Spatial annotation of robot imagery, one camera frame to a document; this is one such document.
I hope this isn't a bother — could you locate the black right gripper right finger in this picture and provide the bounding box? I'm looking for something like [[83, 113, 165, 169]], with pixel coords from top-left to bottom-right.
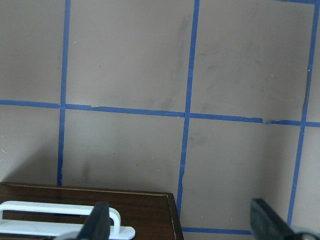
[[250, 198, 295, 240]]

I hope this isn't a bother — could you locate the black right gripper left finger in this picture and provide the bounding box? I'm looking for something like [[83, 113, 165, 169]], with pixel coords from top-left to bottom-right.
[[77, 201, 110, 240]]

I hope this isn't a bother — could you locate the white drawer handle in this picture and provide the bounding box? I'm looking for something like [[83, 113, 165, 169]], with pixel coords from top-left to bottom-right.
[[0, 200, 136, 240]]

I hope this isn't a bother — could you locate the dark brown wooden drawer cabinet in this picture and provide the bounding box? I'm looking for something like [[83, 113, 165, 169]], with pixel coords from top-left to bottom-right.
[[0, 182, 183, 240]]

